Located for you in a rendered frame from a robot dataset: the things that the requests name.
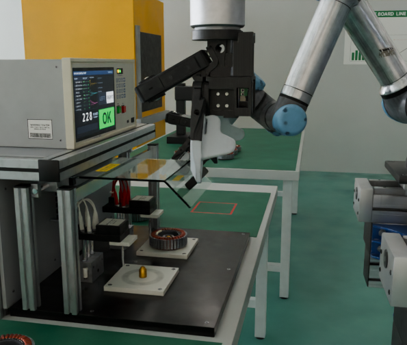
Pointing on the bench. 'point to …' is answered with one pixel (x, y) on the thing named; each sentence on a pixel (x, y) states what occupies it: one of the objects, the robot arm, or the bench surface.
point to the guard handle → (195, 179)
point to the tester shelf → (53, 157)
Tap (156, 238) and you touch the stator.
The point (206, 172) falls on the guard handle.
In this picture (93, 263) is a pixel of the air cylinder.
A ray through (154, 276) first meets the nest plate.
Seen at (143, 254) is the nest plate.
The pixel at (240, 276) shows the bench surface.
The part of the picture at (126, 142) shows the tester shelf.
